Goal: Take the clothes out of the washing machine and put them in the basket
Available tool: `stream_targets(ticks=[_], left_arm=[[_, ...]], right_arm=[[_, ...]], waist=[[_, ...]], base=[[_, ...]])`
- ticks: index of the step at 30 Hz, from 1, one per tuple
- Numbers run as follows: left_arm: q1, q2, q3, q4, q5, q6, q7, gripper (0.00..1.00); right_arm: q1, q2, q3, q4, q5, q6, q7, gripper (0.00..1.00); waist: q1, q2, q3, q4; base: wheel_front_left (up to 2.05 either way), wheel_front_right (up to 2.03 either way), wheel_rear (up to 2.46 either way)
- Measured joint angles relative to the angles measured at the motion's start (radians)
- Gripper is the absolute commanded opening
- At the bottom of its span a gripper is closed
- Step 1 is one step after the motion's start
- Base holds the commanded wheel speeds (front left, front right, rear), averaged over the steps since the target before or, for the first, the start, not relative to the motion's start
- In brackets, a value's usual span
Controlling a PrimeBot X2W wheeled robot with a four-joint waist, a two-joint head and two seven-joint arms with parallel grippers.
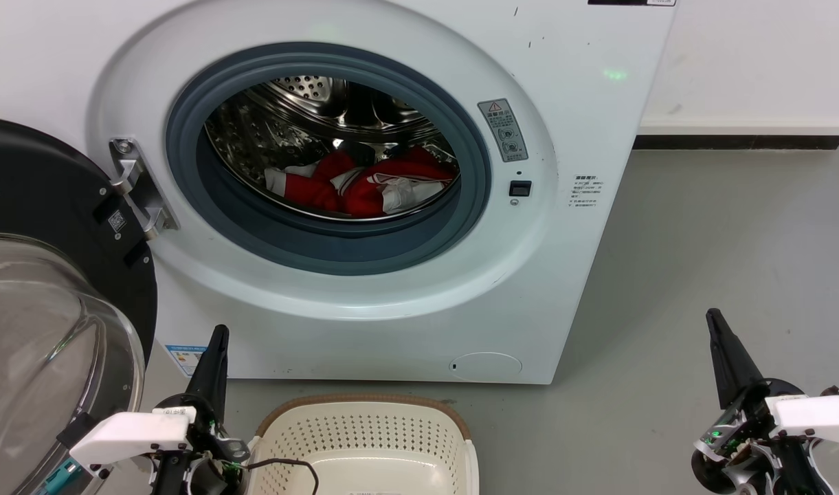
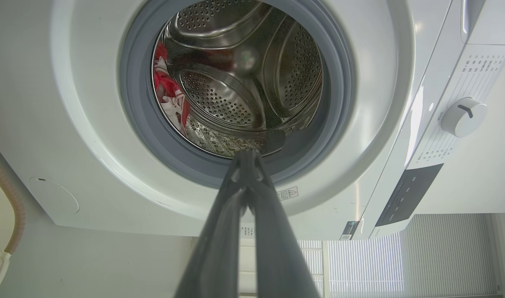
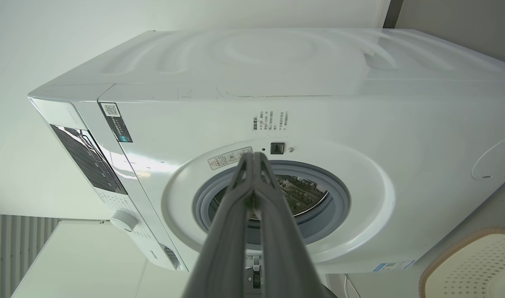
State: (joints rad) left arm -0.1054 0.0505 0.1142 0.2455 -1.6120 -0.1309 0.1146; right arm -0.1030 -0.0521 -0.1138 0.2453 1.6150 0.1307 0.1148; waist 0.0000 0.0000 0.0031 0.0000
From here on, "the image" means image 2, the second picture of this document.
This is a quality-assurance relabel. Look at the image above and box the white detergent drawer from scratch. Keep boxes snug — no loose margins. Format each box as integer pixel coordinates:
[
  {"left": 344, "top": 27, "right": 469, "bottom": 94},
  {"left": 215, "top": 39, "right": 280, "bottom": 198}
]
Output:
[{"left": 460, "top": 0, "right": 505, "bottom": 45}]

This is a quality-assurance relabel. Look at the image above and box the grey rubber door gasket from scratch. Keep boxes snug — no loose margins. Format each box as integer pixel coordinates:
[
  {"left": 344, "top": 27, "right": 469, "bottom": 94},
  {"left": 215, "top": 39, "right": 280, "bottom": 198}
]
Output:
[{"left": 119, "top": 0, "right": 356, "bottom": 189}]

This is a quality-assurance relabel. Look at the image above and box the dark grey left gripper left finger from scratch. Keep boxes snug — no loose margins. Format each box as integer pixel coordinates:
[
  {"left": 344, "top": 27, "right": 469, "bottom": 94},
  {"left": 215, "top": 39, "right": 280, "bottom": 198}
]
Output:
[{"left": 174, "top": 150, "right": 249, "bottom": 298}]

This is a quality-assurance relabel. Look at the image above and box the dark grey control display panel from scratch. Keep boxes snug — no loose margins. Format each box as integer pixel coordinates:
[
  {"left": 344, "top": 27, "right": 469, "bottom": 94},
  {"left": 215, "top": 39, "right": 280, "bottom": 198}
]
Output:
[{"left": 375, "top": 163, "right": 444, "bottom": 227}]

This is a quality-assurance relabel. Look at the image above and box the stainless steel washing machine drum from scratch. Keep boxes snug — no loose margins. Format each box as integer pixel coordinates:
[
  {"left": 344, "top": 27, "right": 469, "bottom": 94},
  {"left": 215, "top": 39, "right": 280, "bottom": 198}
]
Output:
[{"left": 152, "top": 0, "right": 324, "bottom": 159}]

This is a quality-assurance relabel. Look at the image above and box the white front-load washing machine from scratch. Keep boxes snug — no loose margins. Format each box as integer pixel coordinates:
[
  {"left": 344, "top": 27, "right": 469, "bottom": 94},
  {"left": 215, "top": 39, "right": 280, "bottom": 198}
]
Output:
[{"left": 0, "top": 0, "right": 505, "bottom": 241}]

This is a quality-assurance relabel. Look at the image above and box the white washing machine control knob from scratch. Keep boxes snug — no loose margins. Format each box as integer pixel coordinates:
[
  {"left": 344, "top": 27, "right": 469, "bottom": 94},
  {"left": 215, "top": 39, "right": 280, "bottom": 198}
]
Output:
[{"left": 441, "top": 97, "right": 488, "bottom": 138}]

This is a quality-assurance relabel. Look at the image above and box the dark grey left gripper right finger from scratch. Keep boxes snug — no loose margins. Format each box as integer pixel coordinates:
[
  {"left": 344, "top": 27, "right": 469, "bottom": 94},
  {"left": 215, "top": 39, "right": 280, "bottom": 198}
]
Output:
[{"left": 247, "top": 150, "right": 321, "bottom": 298}]

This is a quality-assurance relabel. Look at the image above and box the red and white garment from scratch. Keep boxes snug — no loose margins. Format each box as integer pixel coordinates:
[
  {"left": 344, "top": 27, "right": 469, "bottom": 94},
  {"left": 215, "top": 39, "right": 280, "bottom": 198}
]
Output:
[{"left": 153, "top": 41, "right": 191, "bottom": 134}]

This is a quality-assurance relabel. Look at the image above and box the dark QR code sticker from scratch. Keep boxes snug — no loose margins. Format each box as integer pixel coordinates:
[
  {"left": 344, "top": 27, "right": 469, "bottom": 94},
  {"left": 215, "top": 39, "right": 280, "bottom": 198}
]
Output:
[{"left": 340, "top": 221, "right": 360, "bottom": 240}]

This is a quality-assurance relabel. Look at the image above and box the cream laundry basket brown rim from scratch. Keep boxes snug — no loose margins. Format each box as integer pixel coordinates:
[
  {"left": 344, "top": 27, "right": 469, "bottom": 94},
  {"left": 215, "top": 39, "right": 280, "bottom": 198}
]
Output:
[{"left": 0, "top": 154, "right": 26, "bottom": 298}]

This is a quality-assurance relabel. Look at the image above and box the grey warning sticker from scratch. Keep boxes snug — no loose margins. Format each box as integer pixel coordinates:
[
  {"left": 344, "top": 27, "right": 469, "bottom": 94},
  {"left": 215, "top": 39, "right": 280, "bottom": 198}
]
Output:
[{"left": 276, "top": 186, "right": 299, "bottom": 202}]

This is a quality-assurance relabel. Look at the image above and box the round filter cover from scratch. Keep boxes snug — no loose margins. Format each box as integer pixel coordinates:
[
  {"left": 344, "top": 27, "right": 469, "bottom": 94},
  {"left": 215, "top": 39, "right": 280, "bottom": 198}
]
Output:
[{"left": 28, "top": 177, "right": 80, "bottom": 215}]

